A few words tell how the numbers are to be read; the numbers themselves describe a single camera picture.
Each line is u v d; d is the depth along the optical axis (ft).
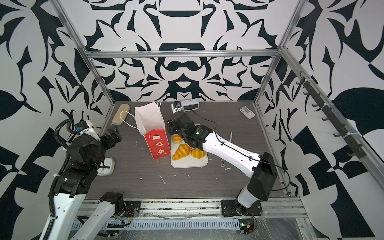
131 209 2.43
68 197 1.38
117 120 3.52
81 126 1.75
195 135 1.75
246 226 2.33
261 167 1.44
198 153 2.92
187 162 2.93
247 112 3.67
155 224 2.34
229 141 1.62
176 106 2.08
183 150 2.95
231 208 2.45
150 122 3.11
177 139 3.14
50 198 1.36
